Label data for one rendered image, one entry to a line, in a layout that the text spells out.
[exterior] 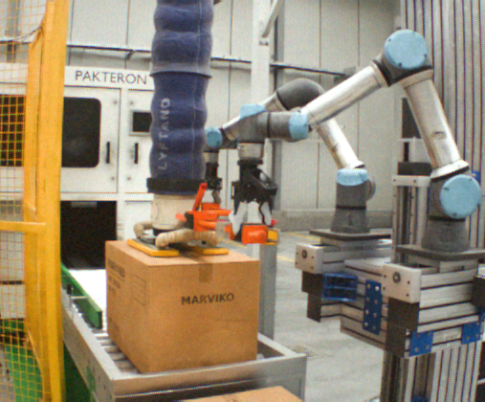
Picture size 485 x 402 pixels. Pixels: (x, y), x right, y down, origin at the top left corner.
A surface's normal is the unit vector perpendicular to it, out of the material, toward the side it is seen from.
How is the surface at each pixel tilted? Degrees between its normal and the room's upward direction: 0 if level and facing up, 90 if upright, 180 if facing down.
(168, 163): 79
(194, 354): 90
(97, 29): 90
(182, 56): 102
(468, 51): 90
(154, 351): 90
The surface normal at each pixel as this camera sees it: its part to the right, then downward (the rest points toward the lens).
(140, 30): 0.43, 0.06
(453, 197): -0.13, 0.17
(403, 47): -0.21, -0.08
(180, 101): 0.15, -0.16
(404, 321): -0.90, 0.00
